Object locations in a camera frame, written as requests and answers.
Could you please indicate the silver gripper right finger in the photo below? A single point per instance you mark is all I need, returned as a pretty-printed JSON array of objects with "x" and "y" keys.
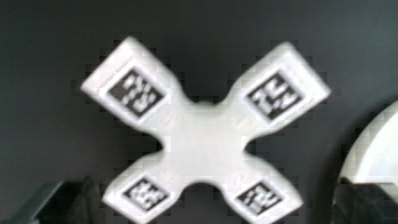
[{"x": 365, "y": 203}]

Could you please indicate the white round table top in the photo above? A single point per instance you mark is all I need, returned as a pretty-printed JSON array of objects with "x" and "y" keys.
[{"x": 370, "y": 165}]

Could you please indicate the white cross-shaped table base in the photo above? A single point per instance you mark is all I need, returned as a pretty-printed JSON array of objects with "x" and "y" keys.
[{"x": 205, "y": 132}]

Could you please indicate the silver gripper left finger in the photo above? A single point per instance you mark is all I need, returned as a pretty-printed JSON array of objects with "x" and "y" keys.
[{"x": 63, "y": 204}]

